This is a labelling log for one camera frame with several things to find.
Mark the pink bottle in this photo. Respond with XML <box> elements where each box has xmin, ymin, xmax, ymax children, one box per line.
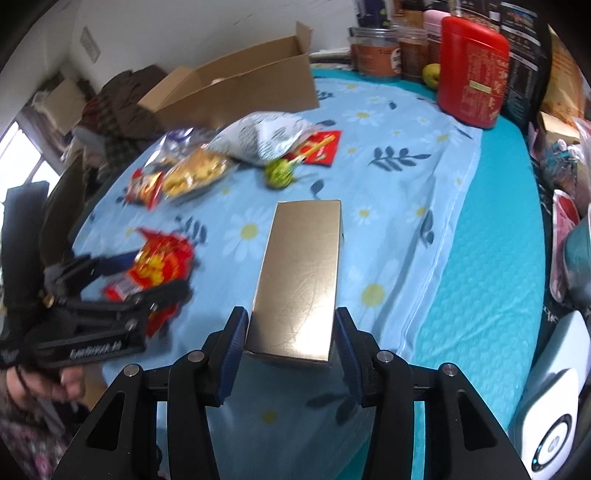
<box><xmin>423</xmin><ymin>9</ymin><xmax>450</xmax><ymax>64</ymax></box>

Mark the white patterned snack bag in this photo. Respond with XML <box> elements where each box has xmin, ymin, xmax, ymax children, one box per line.
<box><xmin>206</xmin><ymin>111</ymin><xmax>318</xmax><ymax>166</ymax></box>

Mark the brown jacket pile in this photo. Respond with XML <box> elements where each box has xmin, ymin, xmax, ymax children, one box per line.
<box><xmin>75</xmin><ymin>65</ymin><xmax>166</xmax><ymax>152</ymax></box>

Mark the white round device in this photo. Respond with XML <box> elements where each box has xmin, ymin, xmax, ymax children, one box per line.
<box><xmin>508</xmin><ymin>311</ymin><xmax>590</xmax><ymax>479</ymax></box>

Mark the green yellow fruit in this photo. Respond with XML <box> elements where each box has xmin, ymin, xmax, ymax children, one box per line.
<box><xmin>422</xmin><ymin>63</ymin><xmax>441</xmax><ymax>91</ymax></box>

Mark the person's left hand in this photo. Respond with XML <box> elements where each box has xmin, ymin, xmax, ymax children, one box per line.
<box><xmin>6</xmin><ymin>366</ymin><xmax>86</xmax><ymax>410</ymax></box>

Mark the gold rectangular box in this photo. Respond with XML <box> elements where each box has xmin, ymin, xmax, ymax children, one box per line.
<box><xmin>245</xmin><ymin>200</ymin><xmax>342</xmax><ymax>364</ymax></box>

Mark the yellow waffle snack packet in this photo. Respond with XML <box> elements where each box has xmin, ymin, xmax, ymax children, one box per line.
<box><xmin>161</xmin><ymin>147</ymin><xmax>235</xmax><ymax>198</ymax></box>

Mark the black foil pouch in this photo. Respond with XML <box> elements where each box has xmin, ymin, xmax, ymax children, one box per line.
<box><xmin>454</xmin><ymin>0</ymin><xmax>553</xmax><ymax>133</ymax></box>

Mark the red plastic canister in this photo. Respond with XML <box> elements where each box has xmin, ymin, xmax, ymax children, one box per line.
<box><xmin>437</xmin><ymin>16</ymin><xmax>510</xmax><ymax>129</ymax></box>

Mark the small red snack packet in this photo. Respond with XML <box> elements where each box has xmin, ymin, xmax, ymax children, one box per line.
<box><xmin>124</xmin><ymin>169</ymin><xmax>164</xmax><ymax>210</ymax></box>

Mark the large red snack packet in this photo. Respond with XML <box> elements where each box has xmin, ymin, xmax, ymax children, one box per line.
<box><xmin>102</xmin><ymin>226</ymin><xmax>198</xmax><ymax>338</ymax></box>

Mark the red green sachet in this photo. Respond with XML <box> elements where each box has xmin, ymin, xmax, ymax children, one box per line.
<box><xmin>293</xmin><ymin>130</ymin><xmax>342</xmax><ymax>167</ymax></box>

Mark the open cardboard box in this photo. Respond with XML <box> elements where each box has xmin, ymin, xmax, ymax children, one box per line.
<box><xmin>138</xmin><ymin>22</ymin><xmax>320</xmax><ymax>131</ymax></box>

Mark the red spice jar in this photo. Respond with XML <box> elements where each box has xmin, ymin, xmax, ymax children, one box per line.
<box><xmin>349</xmin><ymin>27</ymin><xmax>402</xmax><ymax>79</ymax></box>

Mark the purple silver snack packet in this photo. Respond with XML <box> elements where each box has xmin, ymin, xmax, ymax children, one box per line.
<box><xmin>144</xmin><ymin>127</ymin><xmax>215</xmax><ymax>169</ymax></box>

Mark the blue floral tablecloth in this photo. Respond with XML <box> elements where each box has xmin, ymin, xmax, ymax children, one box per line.
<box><xmin>74</xmin><ymin>78</ymin><xmax>483</xmax><ymax>479</ymax></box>

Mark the purple label clear jar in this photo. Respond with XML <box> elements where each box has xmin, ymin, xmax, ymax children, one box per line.
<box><xmin>354</xmin><ymin>0</ymin><xmax>392</xmax><ymax>29</ymax></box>

